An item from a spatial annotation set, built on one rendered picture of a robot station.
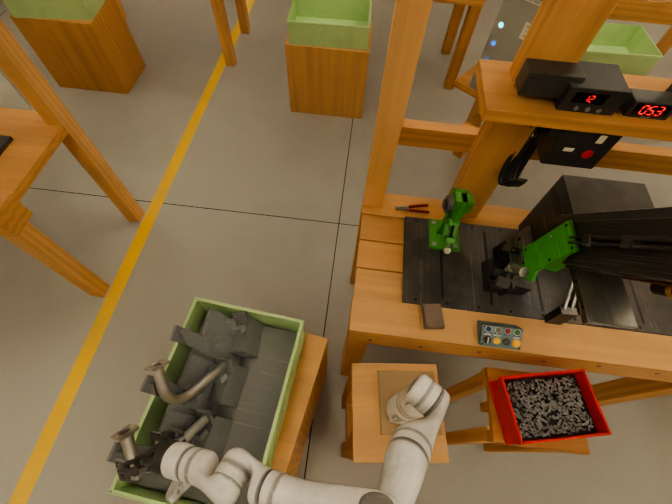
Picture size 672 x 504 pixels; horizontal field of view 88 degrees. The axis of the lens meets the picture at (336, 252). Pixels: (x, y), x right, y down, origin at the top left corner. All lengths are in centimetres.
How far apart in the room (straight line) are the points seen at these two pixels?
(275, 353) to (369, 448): 46
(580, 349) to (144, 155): 320
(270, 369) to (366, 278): 51
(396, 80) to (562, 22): 44
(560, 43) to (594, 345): 106
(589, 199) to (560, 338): 52
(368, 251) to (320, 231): 113
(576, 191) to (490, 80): 53
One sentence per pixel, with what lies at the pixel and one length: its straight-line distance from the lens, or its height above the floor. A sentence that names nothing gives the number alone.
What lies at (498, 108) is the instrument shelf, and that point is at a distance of 117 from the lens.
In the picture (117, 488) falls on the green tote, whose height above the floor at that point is 94.
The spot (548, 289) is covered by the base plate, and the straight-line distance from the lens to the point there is 168.
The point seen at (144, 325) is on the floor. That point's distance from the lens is 256.
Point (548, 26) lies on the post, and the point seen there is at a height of 171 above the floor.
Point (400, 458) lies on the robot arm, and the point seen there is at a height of 135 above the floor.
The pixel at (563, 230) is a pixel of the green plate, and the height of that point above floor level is 124.
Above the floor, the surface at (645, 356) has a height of 90.
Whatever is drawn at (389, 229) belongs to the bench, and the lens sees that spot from 160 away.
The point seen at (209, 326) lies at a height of 102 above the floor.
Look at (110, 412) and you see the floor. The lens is 250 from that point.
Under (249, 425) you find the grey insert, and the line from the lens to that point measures 137.
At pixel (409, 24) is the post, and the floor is 168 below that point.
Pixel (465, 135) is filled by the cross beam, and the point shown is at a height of 127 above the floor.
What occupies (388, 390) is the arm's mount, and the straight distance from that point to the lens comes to 135.
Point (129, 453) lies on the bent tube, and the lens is 115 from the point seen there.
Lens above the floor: 219
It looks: 60 degrees down
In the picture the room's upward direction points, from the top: 4 degrees clockwise
